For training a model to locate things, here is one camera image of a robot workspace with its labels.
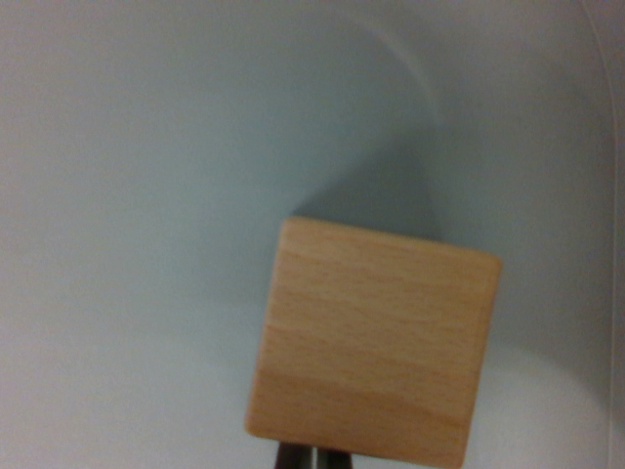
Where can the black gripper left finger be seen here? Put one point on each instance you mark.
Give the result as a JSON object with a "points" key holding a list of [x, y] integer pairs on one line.
{"points": [[292, 456]]}

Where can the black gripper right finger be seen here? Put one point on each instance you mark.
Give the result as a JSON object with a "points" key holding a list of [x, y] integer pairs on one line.
{"points": [[334, 460]]}

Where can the light wooden cube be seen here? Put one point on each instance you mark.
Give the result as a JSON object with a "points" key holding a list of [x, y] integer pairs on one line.
{"points": [[373, 342]]}

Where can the pale grey plastic tray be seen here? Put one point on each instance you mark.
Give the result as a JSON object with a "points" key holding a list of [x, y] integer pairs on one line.
{"points": [[122, 220]]}

